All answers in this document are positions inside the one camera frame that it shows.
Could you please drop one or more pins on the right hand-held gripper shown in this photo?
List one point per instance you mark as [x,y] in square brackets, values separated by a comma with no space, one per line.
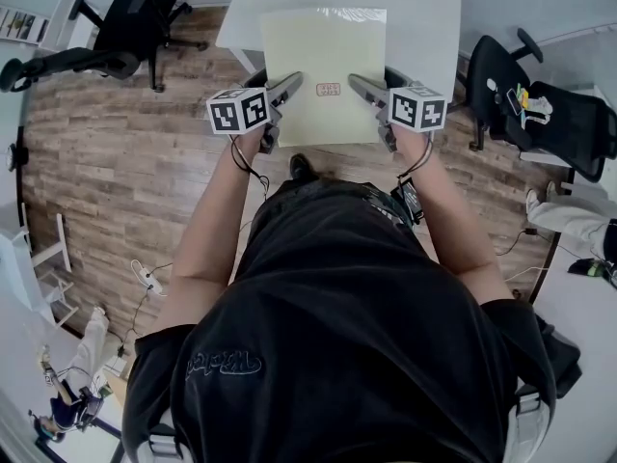
[417,109]

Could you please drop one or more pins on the person's right forearm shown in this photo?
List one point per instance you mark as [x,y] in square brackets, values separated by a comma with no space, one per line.
[446,200]

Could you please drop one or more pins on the white low cabinet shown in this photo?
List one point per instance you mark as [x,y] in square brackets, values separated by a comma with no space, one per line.
[67,22]

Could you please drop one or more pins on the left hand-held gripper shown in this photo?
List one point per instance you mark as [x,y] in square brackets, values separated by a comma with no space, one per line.
[238,111]

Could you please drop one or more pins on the person's left forearm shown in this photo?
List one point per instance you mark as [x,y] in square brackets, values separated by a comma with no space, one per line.
[212,210]

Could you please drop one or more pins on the white power strip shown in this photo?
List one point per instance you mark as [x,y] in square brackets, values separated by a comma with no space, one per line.
[147,277]

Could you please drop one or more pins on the white crumpled object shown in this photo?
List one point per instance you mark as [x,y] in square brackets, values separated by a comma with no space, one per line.
[539,109]

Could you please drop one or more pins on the black office chair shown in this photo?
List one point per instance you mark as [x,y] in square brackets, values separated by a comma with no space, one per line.
[130,17]
[573,123]

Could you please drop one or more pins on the black and green shoe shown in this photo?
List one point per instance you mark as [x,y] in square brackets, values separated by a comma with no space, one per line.
[587,268]

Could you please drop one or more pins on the black smartphone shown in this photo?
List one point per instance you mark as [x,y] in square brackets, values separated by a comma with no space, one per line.
[514,100]

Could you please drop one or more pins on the black tag device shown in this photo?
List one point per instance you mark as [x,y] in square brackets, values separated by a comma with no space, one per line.
[410,198]

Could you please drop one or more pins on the yellow colourful small packet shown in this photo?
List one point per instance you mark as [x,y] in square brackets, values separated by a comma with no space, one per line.
[522,97]

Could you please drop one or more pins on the pale yellow folder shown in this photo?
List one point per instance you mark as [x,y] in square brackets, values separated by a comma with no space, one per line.
[325,46]

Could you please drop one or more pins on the person's black shoe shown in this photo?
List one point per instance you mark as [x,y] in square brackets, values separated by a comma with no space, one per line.
[300,166]

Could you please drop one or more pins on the person's black t-shirt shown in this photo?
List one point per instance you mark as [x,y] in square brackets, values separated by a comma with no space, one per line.
[337,316]

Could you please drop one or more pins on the white metal desk frame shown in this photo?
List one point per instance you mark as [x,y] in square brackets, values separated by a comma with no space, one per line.
[50,268]

